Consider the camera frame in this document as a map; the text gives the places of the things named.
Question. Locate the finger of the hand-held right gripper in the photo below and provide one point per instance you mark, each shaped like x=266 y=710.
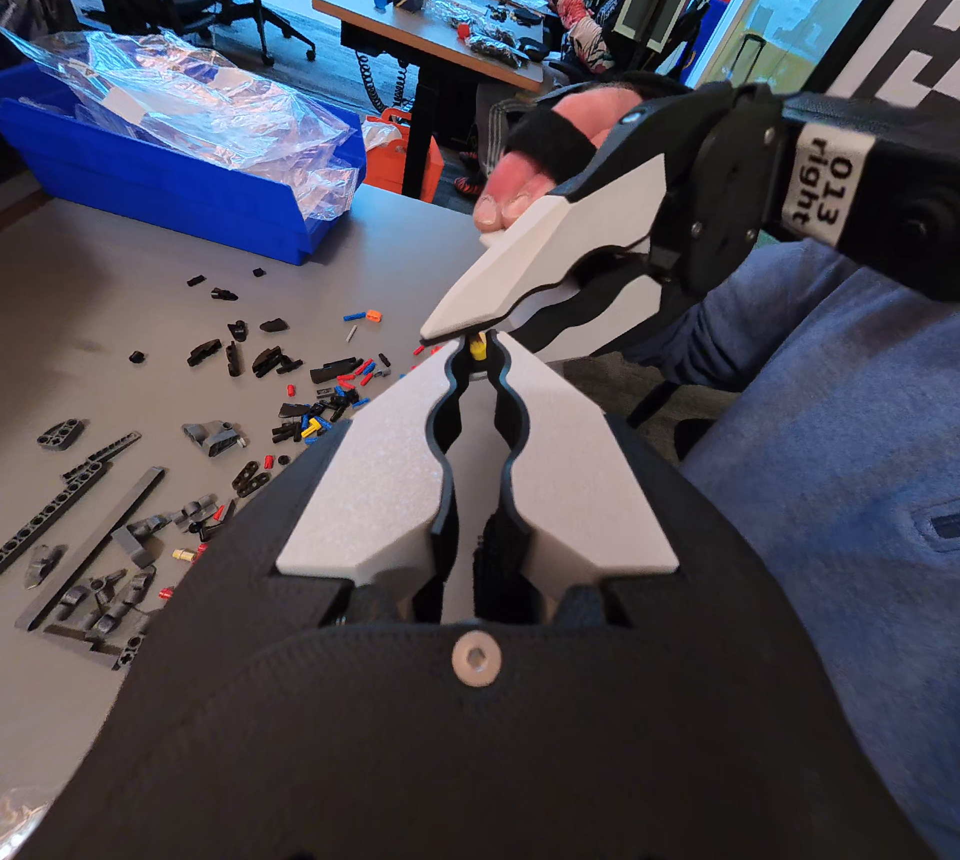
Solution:
x=622 y=320
x=555 y=244

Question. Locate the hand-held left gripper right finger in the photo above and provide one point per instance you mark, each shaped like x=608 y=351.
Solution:
x=592 y=500

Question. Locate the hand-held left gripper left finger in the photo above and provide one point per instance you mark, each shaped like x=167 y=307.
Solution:
x=367 y=500

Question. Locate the pile of lego pieces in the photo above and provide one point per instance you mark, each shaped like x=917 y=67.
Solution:
x=311 y=428

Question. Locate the yellow lego pin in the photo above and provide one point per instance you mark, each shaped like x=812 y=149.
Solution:
x=478 y=348

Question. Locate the person's right forearm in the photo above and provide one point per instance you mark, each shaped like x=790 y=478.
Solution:
x=750 y=320

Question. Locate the dark grey angled lego panel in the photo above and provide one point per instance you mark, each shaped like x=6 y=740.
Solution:
x=214 y=438

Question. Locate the cluster of black lego panels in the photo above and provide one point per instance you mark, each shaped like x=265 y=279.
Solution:
x=206 y=352

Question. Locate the long dark grey lego beam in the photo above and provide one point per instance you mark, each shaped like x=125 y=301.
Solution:
x=67 y=500
x=97 y=545

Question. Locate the dark grey curved lego block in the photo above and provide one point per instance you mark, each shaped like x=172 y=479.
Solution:
x=60 y=434

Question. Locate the person's right hand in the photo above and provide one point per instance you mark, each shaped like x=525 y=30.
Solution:
x=517 y=192

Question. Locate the black metal table leg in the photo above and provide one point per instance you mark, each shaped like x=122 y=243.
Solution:
x=652 y=401

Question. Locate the orange plastic crate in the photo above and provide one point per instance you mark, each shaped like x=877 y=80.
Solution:
x=390 y=162

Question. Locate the person's torso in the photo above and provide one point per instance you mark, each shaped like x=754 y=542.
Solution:
x=825 y=537

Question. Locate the black framed marker sign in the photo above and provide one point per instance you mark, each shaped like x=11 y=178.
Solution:
x=900 y=12

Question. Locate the wood top office desk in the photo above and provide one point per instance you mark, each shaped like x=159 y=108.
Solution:
x=420 y=34

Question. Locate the blue plastic bin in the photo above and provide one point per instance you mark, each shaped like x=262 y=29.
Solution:
x=172 y=192

